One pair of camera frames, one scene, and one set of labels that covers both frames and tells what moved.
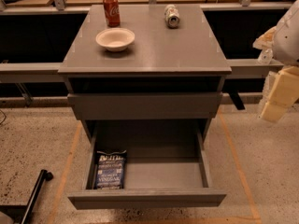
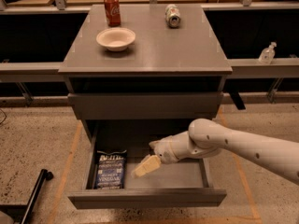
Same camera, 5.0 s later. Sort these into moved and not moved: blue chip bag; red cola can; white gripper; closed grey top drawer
Moved: white gripper
Not moved: red cola can; closed grey top drawer; blue chip bag
